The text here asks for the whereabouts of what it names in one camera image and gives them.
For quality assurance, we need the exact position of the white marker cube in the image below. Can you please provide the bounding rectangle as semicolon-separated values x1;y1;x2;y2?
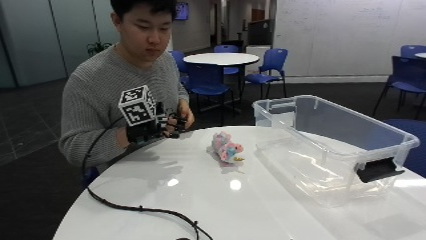
117;85;158;127

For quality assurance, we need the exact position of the pink and blue plush toy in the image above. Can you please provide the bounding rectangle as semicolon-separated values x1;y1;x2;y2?
209;131;246;165

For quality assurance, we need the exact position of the the person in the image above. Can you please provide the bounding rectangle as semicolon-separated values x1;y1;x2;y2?
57;0;197;175

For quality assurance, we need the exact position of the round white table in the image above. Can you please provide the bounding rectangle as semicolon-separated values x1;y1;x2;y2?
182;52;261;103

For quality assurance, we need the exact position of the green potted plant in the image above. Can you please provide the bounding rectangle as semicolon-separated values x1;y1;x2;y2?
85;41;113;57

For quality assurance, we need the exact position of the dark cabinet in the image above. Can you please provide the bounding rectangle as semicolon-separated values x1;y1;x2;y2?
246;19;273;47

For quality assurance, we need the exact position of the clear plastic storage bin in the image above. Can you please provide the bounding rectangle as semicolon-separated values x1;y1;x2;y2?
250;94;421;209

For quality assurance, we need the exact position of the black bin latch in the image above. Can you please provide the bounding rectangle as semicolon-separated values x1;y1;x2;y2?
354;157;406;184

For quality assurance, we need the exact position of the black glove cable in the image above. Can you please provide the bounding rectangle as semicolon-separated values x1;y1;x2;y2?
80;116;214;240

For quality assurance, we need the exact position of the wall monitor screen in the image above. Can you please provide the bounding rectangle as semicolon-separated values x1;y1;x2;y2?
173;1;190;21

